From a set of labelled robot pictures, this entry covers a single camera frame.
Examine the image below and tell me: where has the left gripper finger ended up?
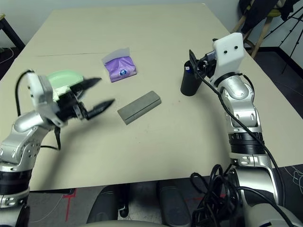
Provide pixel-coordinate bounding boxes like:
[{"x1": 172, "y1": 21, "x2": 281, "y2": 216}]
[
  {"x1": 70, "y1": 77, "x2": 103, "y2": 94},
  {"x1": 85, "y1": 98, "x2": 116, "y2": 121}
]

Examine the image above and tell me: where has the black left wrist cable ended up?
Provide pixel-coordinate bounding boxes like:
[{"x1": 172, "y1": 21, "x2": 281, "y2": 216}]
[{"x1": 15, "y1": 70, "x2": 61, "y2": 151}]

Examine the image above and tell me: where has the wooden stool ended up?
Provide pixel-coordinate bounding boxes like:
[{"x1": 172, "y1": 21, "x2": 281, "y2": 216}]
[{"x1": 232, "y1": 0, "x2": 276, "y2": 59}]

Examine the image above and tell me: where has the black robot leg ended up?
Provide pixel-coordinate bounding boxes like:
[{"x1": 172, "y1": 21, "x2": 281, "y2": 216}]
[
  {"x1": 86, "y1": 184, "x2": 130, "y2": 224},
  {"x1": 158, "y1": 181, "x2": 194, "y2": 227}
]

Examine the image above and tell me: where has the black table foot bar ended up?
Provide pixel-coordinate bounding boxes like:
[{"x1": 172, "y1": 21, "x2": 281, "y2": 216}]
[{"x1": 28, "y1": 188, "x2": 74, "y2": 195}]

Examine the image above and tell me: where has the light green plate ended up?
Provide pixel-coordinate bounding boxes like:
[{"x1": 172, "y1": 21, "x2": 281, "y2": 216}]
[{"x1": 46, "y1": 69, "x2": 86, "y2": 103}]

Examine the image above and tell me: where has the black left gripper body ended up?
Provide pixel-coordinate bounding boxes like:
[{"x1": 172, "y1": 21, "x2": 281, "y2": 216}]
[{"x1": 55, "y1": 91, "x2": 87, "y2": 122}]

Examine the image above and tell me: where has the purple tissue pack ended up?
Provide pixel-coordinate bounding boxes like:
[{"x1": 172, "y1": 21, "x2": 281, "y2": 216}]
[{"x1": 101, "y1": 46, "x2": 138, "y2": 84}]

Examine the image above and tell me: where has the yellow-green stool cushion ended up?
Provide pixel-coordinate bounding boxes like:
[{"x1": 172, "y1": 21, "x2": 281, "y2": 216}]
[{"x1": 246, "y1": 4, "x2": 281, "y2": 17}]

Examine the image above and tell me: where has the black robot left leg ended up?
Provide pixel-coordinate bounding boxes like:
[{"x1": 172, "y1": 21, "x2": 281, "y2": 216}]
[{"x1": 86, "y1": 184, "x2": 130, "y2": 224}]

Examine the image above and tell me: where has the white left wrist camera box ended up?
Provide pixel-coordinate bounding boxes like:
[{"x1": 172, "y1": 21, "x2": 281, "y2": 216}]
[{"x1": 26, "y1": 72, "x2": 65, "y2": 126}]

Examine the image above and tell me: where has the black robot right leg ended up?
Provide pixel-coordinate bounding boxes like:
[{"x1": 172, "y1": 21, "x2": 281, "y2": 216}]
[{"x1": 158, "y1": 181, "x2": 194, "y2": 227}]

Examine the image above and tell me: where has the beige side table black frame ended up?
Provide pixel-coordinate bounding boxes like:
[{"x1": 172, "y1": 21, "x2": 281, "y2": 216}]
[{"x1": 0, "y1": 13, "x2": 26, "y2": 49}]

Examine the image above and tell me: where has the white floor cable loop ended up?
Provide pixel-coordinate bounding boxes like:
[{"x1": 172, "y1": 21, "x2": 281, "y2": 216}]
[{"x1": 0, "y1": 47, "x2": 14, "y2": 64}]

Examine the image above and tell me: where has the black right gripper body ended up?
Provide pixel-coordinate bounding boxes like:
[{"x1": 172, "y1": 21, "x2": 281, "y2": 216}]
[{"x1": 196, "y1": 53, "x2": 217, "y2": 79}]

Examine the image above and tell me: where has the black cup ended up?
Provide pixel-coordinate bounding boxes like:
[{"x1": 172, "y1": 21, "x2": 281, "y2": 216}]
[{"x1": 180, "y1": 60, "x2": 203, "y2": 96}]

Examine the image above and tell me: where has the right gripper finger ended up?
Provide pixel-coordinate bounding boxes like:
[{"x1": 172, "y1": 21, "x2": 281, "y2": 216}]
[{"x1": 188, "y1": 49, "x2": 198, "y2": 72}]

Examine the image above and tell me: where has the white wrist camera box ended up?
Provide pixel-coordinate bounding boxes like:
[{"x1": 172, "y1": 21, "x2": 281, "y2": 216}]
[
  {"x1": 212, "y1": 32, "x2": 245, "y2": 86},
  {"x1": 26, "y1": 72, "x2": 65, "y2": 126}
]

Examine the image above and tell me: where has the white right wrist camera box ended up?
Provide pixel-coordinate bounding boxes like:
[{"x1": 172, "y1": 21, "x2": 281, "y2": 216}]
[{"x1": 212, "y1": 32, "x2": 245, "y2": 86}]

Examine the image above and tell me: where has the black cable bundle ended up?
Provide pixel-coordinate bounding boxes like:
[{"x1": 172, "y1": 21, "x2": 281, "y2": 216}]
[{"x1": 190, "y1": 164, "x2": 250, "y2": 227}]

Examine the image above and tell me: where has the grey glasses case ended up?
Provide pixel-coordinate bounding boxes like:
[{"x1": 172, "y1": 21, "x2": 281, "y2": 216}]
[{"x1": 117, "y1": 90, "x2": 162, "y2": 126}]

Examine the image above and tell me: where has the beige robot waist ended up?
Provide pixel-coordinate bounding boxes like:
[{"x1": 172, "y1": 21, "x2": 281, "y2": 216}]
[{"x1": 80, "y1": 219, "x2": 171, "y2": 227}]

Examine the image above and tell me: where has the black tripod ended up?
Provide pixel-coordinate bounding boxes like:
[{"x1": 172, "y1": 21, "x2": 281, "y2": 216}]
[{"x1": 262, "y1": 9, "x2": 303, "y2": 74}]

